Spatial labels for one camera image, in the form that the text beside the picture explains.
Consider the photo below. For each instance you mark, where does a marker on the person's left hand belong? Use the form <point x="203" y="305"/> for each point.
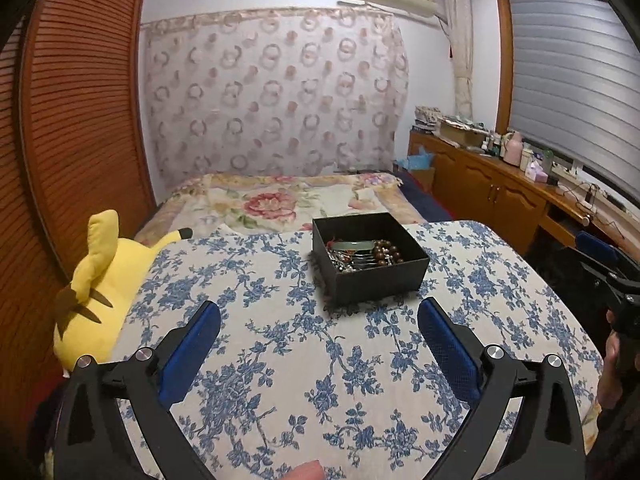
<point x="306" y="472"/>

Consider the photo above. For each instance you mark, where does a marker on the yellow plush toy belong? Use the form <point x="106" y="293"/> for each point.
<point x="105" y="285"/>

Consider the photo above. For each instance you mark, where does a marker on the grey window blind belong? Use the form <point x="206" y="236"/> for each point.
<point x="575" y="75"/>

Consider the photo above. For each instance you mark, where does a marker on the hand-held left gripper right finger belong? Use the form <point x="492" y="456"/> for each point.
<point x="450" y="355"/>

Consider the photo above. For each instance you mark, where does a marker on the purple tissue box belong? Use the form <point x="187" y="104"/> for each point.
<point x="537" y="171"/>

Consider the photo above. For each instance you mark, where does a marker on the person's right forearm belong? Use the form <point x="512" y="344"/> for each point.
<point x="617" y="445"/>

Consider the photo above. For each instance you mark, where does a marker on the white power strip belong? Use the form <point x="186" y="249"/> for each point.
<point x="564" y="171"/>

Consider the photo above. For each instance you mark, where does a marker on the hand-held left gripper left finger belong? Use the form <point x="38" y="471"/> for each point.
<point x="192" y="355"/>

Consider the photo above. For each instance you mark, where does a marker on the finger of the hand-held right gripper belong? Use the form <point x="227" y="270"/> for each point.
<point x="600" y="247"/>

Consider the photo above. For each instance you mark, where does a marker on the beige window curtain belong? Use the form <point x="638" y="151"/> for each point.
<point x="461" y="45"/>

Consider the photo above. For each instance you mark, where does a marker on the black storage box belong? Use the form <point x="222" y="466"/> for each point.
<point x="372" y="280"/>

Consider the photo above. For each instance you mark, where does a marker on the cardboard box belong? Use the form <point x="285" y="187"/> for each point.
<point x="462" y="132"/>

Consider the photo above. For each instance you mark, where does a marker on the blue floral cloth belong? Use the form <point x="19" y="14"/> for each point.
<point x="300" y="370"/>

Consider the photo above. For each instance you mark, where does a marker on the stack of folded cloths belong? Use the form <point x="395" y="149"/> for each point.
<point x="427" y="119"/>

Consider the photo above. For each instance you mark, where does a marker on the teal plastic bag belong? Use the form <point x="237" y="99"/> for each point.
<point x="415" y="161"/>

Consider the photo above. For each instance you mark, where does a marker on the black chair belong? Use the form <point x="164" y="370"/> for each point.
<point x="560" y="265"/>

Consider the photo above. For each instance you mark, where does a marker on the pink floral bedspread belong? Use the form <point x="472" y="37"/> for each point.
<point x="270" y="200"/>

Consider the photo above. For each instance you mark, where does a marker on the green jade bangle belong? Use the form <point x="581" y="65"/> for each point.
<point x="352" y="246"/>

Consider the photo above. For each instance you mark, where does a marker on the silver jewelry pile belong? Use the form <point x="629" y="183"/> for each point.
<point x="345" y="260"/>

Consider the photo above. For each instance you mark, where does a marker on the wooden louvre door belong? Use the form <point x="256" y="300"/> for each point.
<point x="75" y="135"/>

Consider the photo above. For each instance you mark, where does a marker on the wooden cabinet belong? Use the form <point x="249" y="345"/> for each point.
<point x="500" y="195"/>

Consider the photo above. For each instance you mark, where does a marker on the pink thermos bottle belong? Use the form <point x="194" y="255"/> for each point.
<point x="512" y="150"/>

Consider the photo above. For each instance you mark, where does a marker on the person's right hand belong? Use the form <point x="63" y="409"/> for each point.
<point x="614" y="370"/>

